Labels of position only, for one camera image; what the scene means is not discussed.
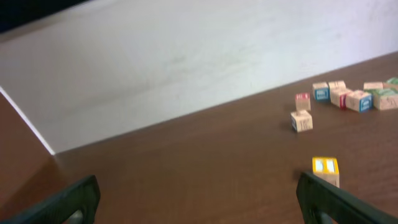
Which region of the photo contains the yellow number eleven block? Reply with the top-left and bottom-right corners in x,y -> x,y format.
312,157 -> 340,188

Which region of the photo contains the red number three block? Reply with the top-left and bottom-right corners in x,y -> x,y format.
295,93 -> 311,111

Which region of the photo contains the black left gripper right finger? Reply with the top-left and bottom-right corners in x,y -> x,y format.
296,172 -> 397,224

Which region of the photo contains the green B wooden block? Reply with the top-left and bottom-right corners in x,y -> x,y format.
384,77 -> 398,90

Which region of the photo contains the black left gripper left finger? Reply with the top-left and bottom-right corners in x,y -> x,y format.
1,175 -> 101,224

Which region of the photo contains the green V wooden block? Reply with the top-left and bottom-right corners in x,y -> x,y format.
368,88 -> 397,110

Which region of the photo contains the blue ice cream block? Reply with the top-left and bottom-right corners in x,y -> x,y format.
345,90 -> 373,113

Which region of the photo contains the letter I wooden block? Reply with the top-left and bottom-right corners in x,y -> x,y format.
328,80 -> 346,91

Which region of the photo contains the blue L wooden block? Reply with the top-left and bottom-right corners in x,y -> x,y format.
312,82 -> 330,101

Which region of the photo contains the letter Y wooden block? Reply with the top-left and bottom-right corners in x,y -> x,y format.
330,88 -> 352,110

